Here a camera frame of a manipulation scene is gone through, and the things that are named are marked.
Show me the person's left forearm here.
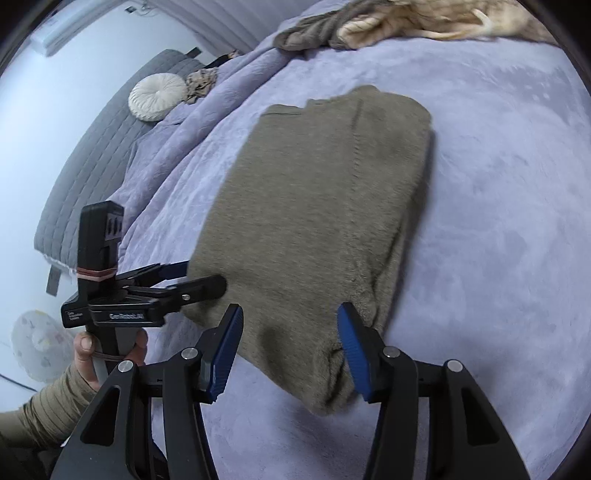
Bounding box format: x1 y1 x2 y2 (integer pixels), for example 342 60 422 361
0 364 100 450

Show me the purple plush bed sheet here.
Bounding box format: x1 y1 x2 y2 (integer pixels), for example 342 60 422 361
120 34 588 480

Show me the person's left hand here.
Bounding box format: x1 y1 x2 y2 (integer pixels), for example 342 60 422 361
74 329 149 393

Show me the black floor cable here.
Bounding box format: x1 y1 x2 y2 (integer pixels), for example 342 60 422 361
0 373 34 392

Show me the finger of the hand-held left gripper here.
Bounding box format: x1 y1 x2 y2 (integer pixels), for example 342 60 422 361
127 274 227 309
117 260 191 289

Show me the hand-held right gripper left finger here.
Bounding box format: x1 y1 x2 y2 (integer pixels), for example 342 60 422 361
50 303 245 480

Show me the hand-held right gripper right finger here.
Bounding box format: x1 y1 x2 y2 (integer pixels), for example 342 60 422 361
337 302 532 480

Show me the brown fleece garment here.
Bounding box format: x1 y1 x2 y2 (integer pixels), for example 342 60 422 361
273 0 393 51

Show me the white pleated curtain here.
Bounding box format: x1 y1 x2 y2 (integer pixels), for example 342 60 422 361
148 0 352 52

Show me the crumpled beige cloth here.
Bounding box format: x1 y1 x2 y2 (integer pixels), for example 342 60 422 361
185 67 220 106

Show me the olive brown knit sweater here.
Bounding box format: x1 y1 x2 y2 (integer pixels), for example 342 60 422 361
182 84 435 416

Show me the white round floor fan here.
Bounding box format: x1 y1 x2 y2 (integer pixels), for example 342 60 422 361
10 310 88 384

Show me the white wall air conditioner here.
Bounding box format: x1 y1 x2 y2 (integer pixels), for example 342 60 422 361
30 9 100 57

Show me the round white pleated pillow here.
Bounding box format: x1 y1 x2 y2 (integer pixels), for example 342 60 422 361
128 73 189 123

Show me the cream striped fleece garment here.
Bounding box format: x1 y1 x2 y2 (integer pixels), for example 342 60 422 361
335 0 559 51

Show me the purple quilted comforter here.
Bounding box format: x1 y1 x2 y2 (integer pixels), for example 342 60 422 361
117 34 296 259

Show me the grey quilted headboard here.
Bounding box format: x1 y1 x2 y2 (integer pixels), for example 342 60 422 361
33 48 208 278

